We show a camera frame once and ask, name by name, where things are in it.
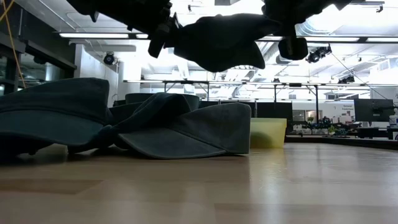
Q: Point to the grey cap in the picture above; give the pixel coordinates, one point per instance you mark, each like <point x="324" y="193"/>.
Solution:
<point x="261" y="140"/>
<point x="202" y="130"/>

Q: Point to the dark teal cap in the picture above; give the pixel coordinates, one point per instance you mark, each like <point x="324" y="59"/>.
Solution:
<point x="53" y="109"/>

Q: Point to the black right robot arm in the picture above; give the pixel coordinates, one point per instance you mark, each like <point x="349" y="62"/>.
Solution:
<point x="311" y="7"/>

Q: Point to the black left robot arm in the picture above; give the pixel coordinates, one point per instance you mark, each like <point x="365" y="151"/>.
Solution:
<point x="124" y="12"/>

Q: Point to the black track light cluster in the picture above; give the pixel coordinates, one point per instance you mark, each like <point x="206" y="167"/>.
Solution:
<point x="317" y="54"/>

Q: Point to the black ceiling spotlight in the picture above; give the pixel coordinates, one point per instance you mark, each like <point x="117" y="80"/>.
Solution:
<point x="109" y="58"/>

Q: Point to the black beam with light strips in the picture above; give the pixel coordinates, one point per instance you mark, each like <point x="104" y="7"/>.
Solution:
<point x="362" y="39"/>

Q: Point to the teal plastic basket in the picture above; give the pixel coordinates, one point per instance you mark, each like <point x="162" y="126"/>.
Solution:
<point x="133" y="98"/>

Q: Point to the yellow translucent plastic bin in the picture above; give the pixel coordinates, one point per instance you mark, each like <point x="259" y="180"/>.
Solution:
<point x="275" y="127"/>

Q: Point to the black computer monitor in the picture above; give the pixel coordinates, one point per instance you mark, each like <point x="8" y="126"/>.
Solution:
<point x="373" y="110"/>

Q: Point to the silver ceiling duct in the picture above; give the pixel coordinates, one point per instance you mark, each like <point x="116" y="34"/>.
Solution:
<point x="317" y="28"/>

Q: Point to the black aluminium table frame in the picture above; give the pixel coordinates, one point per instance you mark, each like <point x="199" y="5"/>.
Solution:
<point x="342" y="141"/>

